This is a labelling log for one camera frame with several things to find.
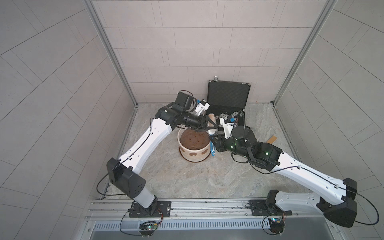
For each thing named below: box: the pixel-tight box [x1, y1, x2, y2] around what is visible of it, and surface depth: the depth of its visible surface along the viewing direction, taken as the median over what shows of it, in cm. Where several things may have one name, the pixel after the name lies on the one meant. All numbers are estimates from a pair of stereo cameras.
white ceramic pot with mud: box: [177, 127, 211, 163], surface depth 84 cm
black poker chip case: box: [206, 79, 251, 128], surface depth 107 cm
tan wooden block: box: [267, 135, 278, 144], surface depth 98 cm
